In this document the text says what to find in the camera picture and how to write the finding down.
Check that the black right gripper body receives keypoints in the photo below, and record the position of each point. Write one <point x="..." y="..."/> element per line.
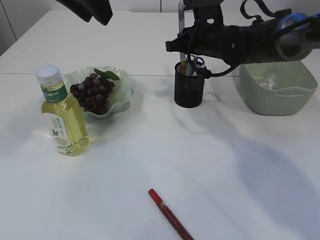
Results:
<point x="227" y="43"/>

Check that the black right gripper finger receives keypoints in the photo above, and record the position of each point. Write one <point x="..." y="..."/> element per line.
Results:
<point x="180" y="45"/>
<point x="186" y="33"/>

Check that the gold glitter pen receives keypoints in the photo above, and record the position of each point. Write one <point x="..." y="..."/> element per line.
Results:
<point x="183" y="67"/>

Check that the blue scissors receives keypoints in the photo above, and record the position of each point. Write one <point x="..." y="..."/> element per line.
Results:
<point x="194" y="63"/>

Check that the silver glitter pen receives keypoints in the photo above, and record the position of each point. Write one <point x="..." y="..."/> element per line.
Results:
<point x="181" y="26"/>

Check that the clear plastic sheet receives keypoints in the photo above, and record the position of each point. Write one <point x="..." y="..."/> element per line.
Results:
<point x="269" y="82"/>

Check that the purple artificial grape bunch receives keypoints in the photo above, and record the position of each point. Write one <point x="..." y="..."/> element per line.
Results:
<point x="93" y="94"/>

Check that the yellow tea bottle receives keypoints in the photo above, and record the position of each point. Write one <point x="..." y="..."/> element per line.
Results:
<point x="62" y="113"/>

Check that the red glitter pen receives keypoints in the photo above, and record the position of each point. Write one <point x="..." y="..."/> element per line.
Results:
<point x="170" y="216"/>

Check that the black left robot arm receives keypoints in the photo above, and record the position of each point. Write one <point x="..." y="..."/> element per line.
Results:
<point x="87" y="9"/>

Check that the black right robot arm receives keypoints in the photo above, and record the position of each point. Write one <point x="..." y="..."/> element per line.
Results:
<point x="286" y="37"/>

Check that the black mesh pen holder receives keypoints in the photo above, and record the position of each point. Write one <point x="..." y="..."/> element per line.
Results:
<point x="188" y="89"/>

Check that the green woven plastic basket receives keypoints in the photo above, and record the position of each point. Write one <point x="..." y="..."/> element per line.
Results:
<point x="296" y="86"/>

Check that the green wavy glass plate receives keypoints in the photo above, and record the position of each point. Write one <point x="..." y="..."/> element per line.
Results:
<point x="119" y="98"/>

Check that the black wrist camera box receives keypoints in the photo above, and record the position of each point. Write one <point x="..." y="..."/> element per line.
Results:
<point x="203" y="10"/>

